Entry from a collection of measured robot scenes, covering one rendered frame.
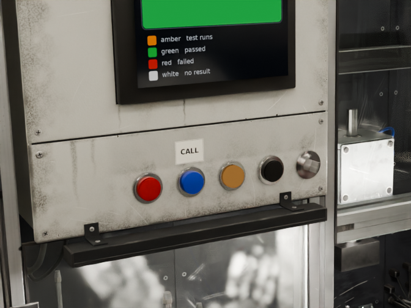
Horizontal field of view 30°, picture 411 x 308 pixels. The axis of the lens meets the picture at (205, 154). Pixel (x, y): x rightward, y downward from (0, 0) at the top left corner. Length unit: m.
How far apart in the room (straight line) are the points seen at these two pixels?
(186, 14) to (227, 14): 0.05
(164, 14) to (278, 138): 0.24
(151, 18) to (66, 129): 0.17
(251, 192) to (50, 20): 0.35
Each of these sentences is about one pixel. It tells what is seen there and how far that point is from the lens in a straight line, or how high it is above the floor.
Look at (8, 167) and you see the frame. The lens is 0.93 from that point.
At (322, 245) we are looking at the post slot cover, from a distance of 1.14.
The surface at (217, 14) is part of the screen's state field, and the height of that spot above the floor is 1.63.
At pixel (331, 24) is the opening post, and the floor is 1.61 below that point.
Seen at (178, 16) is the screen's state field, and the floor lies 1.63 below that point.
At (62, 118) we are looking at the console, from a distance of 0.92.
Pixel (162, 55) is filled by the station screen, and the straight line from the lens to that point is 0.93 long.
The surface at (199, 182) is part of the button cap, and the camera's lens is 0.99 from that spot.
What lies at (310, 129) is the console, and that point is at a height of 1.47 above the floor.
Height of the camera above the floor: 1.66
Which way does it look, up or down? 12 degrees down
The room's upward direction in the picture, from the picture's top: 2 degrees counter-clockwise
